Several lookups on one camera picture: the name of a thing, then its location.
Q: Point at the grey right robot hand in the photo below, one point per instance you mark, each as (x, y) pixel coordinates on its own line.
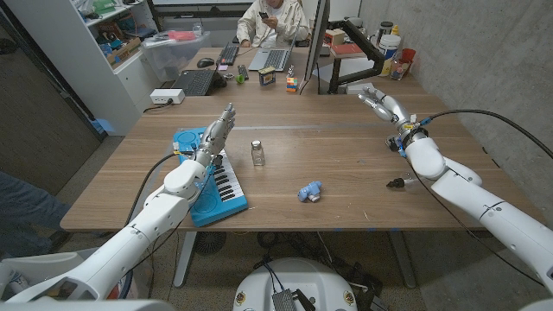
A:
(391, 108)

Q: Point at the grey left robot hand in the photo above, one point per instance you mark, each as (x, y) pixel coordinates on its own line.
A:
(216, 135)

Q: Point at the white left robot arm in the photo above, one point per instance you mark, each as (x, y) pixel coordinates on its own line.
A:
(157, 213)

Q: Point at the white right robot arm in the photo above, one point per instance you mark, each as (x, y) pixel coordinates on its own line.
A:
(497, 216)

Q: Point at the clear plastic jar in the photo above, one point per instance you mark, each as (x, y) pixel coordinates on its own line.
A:
(399, 70)

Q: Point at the glass shaker bottle silver cap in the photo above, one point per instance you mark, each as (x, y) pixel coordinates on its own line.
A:
(258, 155)

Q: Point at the blue toy piano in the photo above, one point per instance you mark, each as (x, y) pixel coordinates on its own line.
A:
(216, 207)

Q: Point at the yellow bottle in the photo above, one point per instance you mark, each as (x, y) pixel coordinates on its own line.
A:
(395, 30)

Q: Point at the black lidded jar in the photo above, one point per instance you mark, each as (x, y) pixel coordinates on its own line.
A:
(384, 29)

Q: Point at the flat white box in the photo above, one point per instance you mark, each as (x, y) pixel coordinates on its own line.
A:
(352, 88)

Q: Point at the red cup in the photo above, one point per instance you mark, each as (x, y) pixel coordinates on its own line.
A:
(408, 55)

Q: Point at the black laptop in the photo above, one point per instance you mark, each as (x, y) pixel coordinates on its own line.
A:
(196, 82)

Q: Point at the small green object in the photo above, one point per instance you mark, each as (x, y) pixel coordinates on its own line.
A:
(239, 79)

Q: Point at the white plastic tub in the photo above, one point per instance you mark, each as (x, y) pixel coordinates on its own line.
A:
(389, 45)

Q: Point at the white power strip box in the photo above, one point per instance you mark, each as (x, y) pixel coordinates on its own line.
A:
(166, 96)

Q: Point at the pink sticky note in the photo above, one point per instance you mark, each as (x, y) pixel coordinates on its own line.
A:
(222, 67)

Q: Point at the black remote control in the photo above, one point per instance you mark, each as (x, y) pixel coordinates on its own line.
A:
(243, 71)

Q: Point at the red book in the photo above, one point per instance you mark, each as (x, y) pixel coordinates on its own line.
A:
(347, 49)

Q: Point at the black computer mouse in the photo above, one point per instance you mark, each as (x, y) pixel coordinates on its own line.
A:
(205, 62)

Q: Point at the small black object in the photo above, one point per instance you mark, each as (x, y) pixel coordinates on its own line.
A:
(394, 183)

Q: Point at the small yellow blue tin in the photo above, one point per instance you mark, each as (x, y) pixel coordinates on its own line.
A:
(267, 76)

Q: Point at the black keyboard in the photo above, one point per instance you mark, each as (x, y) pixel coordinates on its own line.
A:
(228, 54)

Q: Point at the clear plastic storage bin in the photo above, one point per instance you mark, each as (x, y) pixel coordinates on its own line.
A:
(173, 56)

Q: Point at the small tan box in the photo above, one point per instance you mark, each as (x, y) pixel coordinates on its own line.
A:
(334, 37)

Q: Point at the colourful puzzle cube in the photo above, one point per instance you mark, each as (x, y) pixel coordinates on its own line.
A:
(291, 84)

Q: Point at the silver laptop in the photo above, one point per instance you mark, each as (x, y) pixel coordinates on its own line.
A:
(274, 58)

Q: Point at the small grey figurine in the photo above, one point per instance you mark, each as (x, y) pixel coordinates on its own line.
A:
(290, 71)

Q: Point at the computer monitor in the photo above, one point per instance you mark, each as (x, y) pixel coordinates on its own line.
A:
(317, 39)

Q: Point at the pink flat item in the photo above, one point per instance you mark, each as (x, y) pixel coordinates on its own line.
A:
(181, 35)

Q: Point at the clear drinking glass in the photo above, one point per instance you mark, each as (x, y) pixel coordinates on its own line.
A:
(198, 29)

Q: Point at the black round fan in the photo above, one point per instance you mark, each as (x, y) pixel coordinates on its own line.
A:
(210, 243)

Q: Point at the cardboard box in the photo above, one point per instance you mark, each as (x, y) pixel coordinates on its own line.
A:
(125, 51)

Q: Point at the white table leg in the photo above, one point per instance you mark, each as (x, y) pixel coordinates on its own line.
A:
(185, 259)

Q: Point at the black smartphone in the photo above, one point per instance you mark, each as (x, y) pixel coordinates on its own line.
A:
(263, 14)

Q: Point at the person in cream jacket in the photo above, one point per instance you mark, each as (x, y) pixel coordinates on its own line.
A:
(285, 17)

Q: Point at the white shelf cabinet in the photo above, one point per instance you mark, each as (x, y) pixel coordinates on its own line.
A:
(86, 65)

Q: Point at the grey table leg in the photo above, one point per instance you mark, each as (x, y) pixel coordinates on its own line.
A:
(402, 259)

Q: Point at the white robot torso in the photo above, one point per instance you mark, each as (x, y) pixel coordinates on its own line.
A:
(302, 276)

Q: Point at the blue jeans leg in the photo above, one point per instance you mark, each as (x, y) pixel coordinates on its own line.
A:
(21, 211)

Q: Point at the blue toy camera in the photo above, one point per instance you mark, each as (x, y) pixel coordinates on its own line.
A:
(309, 191)

